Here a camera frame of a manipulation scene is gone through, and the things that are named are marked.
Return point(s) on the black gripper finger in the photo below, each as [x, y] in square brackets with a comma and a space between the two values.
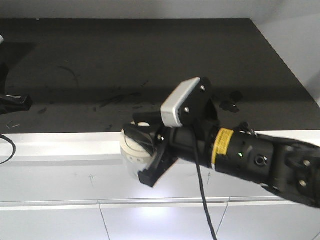
[4, 70]
[150, 118]
[143, 134]
[11, 104]

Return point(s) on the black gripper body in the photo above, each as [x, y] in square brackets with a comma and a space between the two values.
[193, 143]

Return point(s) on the glass jar with beige lid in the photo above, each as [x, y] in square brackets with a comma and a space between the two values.
[135, 157]

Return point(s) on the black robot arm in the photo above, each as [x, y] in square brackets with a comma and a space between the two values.
[287, 168]

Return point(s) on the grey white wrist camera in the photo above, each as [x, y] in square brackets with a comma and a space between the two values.
[186, 103]

